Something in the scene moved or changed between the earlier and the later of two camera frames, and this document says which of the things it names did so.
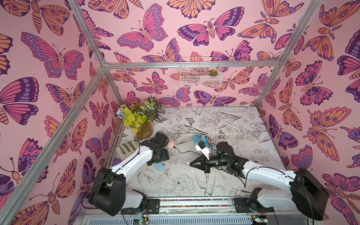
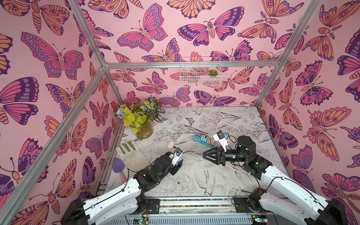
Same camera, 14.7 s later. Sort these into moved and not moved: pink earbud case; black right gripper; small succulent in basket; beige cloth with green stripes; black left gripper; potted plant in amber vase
Moved: black right gripper; black left gripper
Not moved: small succulent in basket; beige cloth with green stripes; pink earbud case; potted plant in amber vase
